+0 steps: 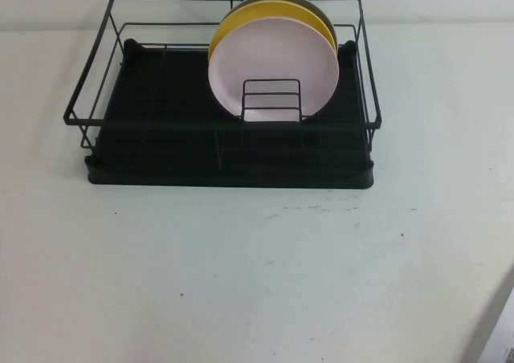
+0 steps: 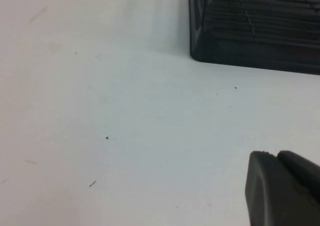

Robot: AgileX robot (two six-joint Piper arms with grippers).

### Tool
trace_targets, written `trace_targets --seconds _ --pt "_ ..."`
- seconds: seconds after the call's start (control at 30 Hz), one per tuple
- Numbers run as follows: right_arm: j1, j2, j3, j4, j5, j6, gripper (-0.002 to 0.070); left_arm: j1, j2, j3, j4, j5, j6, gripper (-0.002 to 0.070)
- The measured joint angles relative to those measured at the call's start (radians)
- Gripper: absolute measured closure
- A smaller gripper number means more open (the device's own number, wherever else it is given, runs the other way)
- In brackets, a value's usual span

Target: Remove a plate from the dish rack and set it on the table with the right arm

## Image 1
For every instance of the pink round plate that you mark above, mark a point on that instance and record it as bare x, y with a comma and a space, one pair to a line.
273, 54

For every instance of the yellow round plate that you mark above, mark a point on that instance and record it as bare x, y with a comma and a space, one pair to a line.
277, 9

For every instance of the black plastic drip tray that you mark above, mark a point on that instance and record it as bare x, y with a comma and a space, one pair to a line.
160, 170

